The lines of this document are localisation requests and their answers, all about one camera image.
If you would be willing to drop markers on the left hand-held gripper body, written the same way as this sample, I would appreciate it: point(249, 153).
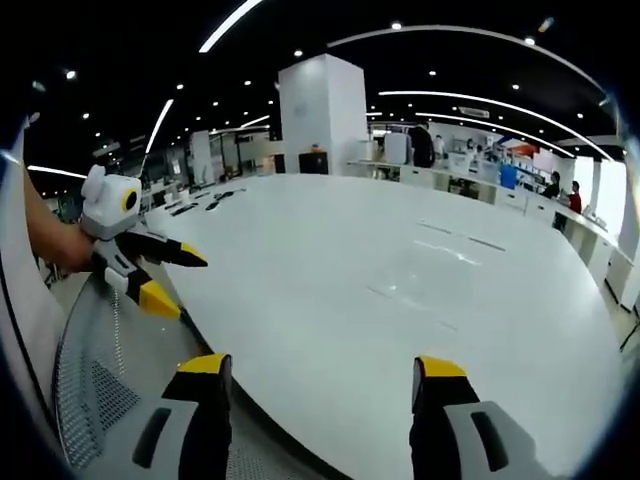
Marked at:
point(107, 205)

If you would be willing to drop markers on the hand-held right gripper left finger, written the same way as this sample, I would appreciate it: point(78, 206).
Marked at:
point(200, 430)

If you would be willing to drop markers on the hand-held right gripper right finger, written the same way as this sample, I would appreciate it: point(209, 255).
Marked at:
point(445, 430)

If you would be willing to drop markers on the black flat item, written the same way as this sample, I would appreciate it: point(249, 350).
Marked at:
point(222, 198)
point(184, 209)

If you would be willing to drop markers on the person's white clothing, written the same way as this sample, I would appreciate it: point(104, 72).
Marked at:
point(25, 310)

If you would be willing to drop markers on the grey perforated metal chair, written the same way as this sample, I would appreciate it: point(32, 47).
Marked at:
point(90, 400)

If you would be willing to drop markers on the black cabinet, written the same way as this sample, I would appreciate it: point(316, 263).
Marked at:
point(313, 163)

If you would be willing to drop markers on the white square pillar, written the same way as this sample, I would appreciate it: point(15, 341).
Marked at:
point(325, 115)

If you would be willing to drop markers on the long white counter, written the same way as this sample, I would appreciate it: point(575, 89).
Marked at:
point(595, 245)

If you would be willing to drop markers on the white appliance box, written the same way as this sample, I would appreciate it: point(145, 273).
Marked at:
point(397, 147)

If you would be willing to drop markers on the blue container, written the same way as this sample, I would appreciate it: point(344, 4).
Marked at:
point(507, 176)

